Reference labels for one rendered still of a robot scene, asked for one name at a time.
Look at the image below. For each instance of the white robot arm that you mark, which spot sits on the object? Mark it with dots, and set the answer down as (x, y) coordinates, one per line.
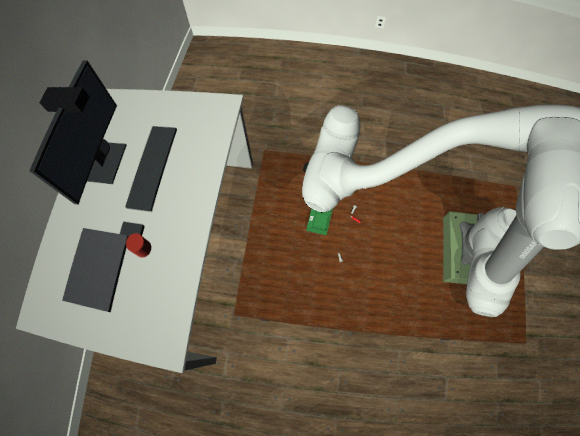
(548, 201)

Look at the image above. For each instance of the green rack of bins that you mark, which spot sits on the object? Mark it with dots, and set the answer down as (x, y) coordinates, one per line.
(320, 221)

